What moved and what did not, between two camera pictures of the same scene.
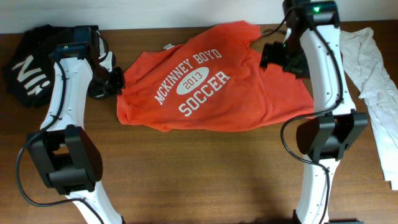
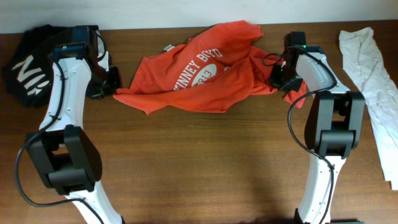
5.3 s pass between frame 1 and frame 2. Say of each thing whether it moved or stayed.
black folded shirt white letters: stayed
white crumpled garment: stayed
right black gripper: moved
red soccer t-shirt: moved
